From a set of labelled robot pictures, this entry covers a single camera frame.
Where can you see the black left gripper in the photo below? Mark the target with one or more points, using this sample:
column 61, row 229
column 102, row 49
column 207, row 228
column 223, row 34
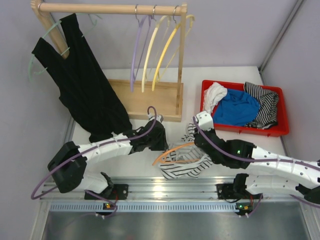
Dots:
column 160, row 135

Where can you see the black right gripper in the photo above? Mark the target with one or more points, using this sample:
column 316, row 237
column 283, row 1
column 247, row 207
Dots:
column 212, row 130

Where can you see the black white striped tank top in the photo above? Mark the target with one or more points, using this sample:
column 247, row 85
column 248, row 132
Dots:
column 183, row 159

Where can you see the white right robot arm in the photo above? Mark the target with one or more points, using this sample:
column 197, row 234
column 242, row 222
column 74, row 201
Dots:
column 259, row 170

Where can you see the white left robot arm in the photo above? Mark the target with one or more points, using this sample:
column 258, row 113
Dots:
column 72, row 165

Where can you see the yellow plastic hanger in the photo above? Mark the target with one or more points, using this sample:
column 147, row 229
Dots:
column 157, row 77

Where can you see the purple plastic hanger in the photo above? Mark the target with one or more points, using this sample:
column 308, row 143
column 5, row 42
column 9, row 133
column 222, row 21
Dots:
column 133, row 72

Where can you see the cream plastic hanger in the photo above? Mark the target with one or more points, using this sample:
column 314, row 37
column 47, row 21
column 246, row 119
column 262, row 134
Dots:
column 164, row 19

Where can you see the blue garment in bin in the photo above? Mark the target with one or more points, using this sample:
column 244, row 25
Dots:
column 237, row 108

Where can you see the wooden clothes rack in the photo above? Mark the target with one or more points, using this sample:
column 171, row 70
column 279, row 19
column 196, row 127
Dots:
column 167, row 97

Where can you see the striped garment in bin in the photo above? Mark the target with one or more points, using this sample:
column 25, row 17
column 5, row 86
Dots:
column 268, row 101

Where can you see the red plastic bin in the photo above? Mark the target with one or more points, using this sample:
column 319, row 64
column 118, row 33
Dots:
column 280, row 129

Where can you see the white garment in bin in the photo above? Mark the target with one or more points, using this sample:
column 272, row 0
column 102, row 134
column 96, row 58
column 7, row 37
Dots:
column 212, row 96

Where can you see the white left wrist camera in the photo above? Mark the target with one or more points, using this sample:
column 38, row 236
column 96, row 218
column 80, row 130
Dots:
column 157, row 117

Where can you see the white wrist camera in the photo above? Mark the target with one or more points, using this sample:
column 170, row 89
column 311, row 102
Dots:
column 157, row 117
column 204, row 121

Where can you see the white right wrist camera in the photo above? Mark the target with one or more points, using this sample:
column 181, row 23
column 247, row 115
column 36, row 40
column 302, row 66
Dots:
column 204, row 121

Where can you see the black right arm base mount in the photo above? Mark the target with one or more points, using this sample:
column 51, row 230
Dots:
column 231, row 194

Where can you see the aluminium mounting rail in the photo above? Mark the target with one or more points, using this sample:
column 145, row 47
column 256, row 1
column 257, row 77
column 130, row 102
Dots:
column 203, row 188

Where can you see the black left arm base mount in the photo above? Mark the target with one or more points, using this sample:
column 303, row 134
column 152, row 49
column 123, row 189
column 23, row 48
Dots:
column 119, row 192

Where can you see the slotted white cable duct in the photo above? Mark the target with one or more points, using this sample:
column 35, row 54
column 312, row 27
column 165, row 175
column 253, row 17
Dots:
column 151, row 207

